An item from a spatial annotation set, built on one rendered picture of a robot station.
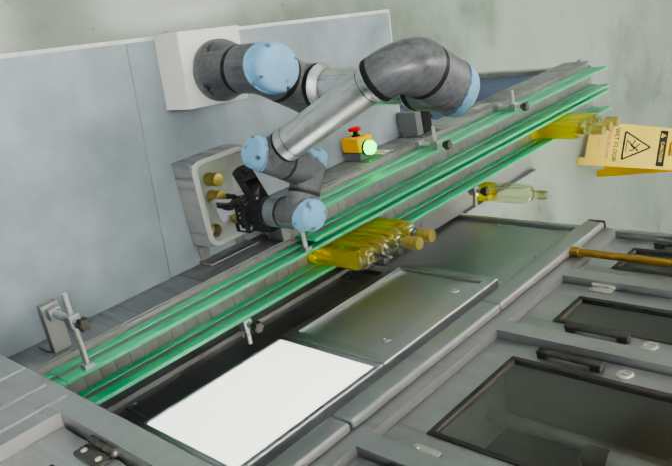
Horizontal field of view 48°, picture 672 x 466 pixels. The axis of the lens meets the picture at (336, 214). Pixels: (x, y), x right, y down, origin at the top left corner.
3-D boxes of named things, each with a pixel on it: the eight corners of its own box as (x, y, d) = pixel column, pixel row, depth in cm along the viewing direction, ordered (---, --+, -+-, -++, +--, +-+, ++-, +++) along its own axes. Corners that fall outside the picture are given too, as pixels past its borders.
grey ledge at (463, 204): (351, 263, 234) (378, 267, 226) (346, 236, 232) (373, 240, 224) (511, 169, 296) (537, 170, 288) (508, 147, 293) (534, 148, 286)
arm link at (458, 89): (268, 54, 183) (452, 37, 145) (311, 75, 193) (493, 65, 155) (257, 101, 182) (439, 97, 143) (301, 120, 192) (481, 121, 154)
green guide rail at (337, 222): (295, 239, 203) (316, 242, 197) (294, 235, 203) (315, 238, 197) (591, 86, 317) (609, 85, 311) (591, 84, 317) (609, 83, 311)
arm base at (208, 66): (191, 37, 179) (216, 34, 172) (242, 40, 189) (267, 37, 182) (193, 101, 181) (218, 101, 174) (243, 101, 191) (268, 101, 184)
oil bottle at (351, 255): (309, 262, 208) (366, 273, 193) (305, 244, 206) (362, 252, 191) (323, 254, 212) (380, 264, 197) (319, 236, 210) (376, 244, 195)
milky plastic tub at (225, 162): (193, 245, 195) (213, 249, 189) (171, 163, 189) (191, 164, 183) (244, 221, 207) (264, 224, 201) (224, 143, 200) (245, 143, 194)
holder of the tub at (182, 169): (197, 263, 197) (215, 267, 192) (171, 163, 189) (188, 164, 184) (247, 239, 208) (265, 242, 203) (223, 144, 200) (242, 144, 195)
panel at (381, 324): (140, 436, 162) (237, 489, 138) (136, 424, 161) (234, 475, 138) (399, 271, 221) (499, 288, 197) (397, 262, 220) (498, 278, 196)
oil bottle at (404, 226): (350, 238, 219) (408, 246, 204) (347, 220, 218) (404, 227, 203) (363, 232, 223) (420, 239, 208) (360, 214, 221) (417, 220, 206)
